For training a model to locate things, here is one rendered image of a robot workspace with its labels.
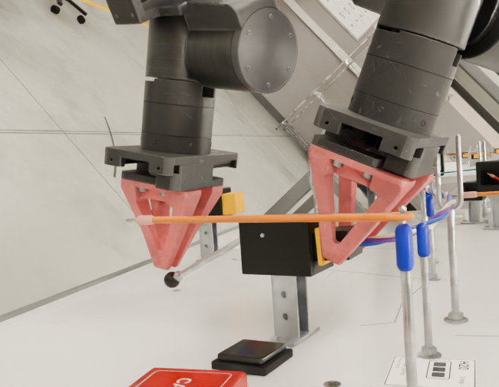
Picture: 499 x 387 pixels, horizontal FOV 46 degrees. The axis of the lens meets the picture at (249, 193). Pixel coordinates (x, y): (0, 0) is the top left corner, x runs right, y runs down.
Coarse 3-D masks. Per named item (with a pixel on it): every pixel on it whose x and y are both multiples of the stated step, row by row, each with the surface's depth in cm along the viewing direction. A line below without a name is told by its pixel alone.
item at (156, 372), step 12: (156, 372) 28; (168, 372) 28; (180, 372) 28; (192, 372) 28; (204, 372) 28; (216, 372) 28; (228, 372) 28; (240, 372) 28; (132, 384) 27; (144, 384) 27; (156, 384) 27; (168, 384) 27; (180, 384) 27; (192, 384) 27; (204, 384) 26; (216, 384) 26; (228, 384) 26; (240, 384) 27
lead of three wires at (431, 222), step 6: (450, 204) 44; (444, 210) 43; (432, 216) 42; (438, 216) 42; (444, 216) 42; (426, 222) 41; (432, 222) 41; (414, 228) 41; (384, 234) 40; (390, 234) 40; (414, 234) 41; (366, 240) 41; (372, 240) 40; (378, 240) 40; (384, 240) 40; (390, 240) 40
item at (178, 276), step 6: (264, 234) 42; (234, 240) 46; (228, 246) 46; (234, 246) 46; (216, 252) 47; (222, 252) 46; (204, 258) 47; (210, 258) 47; (198, 264) 48; (204, 264) 48; (186, 270) 48; (192, 270) 48; (174, 276) 49; (180, 276) 49
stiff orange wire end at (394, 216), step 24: (144, 216) 35; (192, 216) 33; (216, 216) 32; (240, 216) 31; (264, 216) 31; (288, 216) 30; (312, 216) 29; (336, 216) 28; (360, 216) 28; (384, 216) 27; (408, 216) 26
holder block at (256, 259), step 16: (240, 224) 43; (256, 224) 43; (272, 224) 42; (288, 224) 41; (304, 224) 41; (240, 240) 43; (256, 240) 43; (272, 240) 42; (288, 240) 41; (304, 240) 41; (256, 256) 43; (272, 256) 42; (288, 256) 41; (304, 256) 41; (256, 272) 43; (272, 272) 42; (288, 272) 42; (304, 272) 41; (320, 272) 42
